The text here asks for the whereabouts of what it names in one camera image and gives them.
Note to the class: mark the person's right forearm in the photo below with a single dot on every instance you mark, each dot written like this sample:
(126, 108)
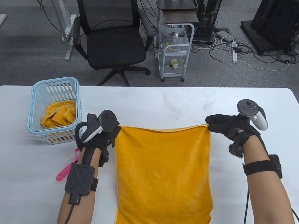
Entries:
(266, 198)

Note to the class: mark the pink lint roller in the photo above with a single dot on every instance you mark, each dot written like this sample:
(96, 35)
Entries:
(64, 172)

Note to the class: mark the black right hand controller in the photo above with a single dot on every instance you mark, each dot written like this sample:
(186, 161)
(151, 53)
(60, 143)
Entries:
(250, 107)

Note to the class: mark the small dark side table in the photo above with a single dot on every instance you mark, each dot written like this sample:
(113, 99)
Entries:
(179, 16)

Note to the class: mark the black computer tower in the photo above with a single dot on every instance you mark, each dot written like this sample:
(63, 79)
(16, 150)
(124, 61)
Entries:
(208, 21)

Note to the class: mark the black mesh office chair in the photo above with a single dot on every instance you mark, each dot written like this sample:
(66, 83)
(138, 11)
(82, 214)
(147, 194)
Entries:
(114, 46)

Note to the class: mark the light blue plastic basket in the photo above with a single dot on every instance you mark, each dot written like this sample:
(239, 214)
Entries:
(39, 98)

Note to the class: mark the black left hand controller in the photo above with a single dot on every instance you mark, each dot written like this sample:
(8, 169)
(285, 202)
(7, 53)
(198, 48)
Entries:
(107, 120)

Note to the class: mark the white desk foot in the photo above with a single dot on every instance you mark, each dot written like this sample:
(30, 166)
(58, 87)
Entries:
(2, 18)

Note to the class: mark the black monitor stand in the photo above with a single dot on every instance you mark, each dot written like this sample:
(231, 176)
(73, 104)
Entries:
(268, 23)

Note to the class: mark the white metal frame post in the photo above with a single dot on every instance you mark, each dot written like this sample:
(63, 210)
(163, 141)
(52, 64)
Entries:
(70, 35)

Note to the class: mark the paper cup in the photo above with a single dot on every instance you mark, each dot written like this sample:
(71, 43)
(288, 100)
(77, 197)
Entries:
(174, 63)

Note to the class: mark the yellow square towel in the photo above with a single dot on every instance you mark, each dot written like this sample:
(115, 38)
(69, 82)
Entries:
(163, 175)
(52, 112)
(70, 115)

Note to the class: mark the grey power adapter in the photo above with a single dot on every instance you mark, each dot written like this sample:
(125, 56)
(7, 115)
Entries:
(223, 35)

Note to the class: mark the person's left forearm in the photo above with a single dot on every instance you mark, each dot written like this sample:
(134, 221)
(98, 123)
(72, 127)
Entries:
(86, 210)

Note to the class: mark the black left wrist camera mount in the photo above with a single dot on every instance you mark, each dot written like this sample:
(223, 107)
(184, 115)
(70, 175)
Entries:
(79, 179)

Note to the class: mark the person's left hand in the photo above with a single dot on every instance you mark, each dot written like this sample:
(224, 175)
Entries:
(100, 142)

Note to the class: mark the white rolling cart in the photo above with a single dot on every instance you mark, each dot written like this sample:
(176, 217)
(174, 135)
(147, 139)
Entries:
(175, 53)

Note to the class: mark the white power strip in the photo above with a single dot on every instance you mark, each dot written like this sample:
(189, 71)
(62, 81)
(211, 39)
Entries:
(234, 56)

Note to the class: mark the person's right hand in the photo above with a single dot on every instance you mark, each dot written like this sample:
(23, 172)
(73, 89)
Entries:
(229, 123)

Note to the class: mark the black hand controller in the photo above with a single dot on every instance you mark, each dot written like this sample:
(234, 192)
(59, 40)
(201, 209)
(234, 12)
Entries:
(107, 120)
(250, 107)

